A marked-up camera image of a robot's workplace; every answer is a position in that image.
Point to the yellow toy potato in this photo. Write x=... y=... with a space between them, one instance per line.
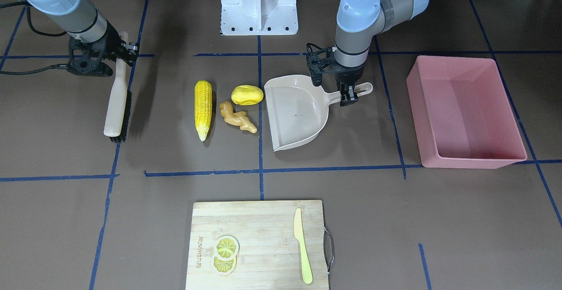
x=246 y=94

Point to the pink plastic bin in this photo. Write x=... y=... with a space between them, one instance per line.
x=462 y=115

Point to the yellow toy corn cob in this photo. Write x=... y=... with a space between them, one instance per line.
x=203 y=108

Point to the upper toy lemon slice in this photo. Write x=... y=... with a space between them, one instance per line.
x=226 y=247

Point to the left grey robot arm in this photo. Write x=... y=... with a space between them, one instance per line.
x=357 y=22

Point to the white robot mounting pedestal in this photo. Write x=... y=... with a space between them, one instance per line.
x=258 y=17

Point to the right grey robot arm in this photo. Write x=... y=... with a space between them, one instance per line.
x=92 y=38

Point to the yellow plastic toy knife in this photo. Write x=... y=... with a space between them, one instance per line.
x=298 y=232

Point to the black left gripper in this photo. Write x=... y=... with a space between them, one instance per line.
x=347 y=74

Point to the wooden cutting board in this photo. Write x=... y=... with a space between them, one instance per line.
x=268 y=257

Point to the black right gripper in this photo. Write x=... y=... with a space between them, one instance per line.
x=111 y=44

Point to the tan toy ginger root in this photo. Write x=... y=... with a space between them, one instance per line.
x=239 y=119

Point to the beige plastic dustpan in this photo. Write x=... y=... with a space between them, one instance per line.
x=297 y=110

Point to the white handled black brush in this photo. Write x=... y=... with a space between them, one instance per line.
x=118 y=109

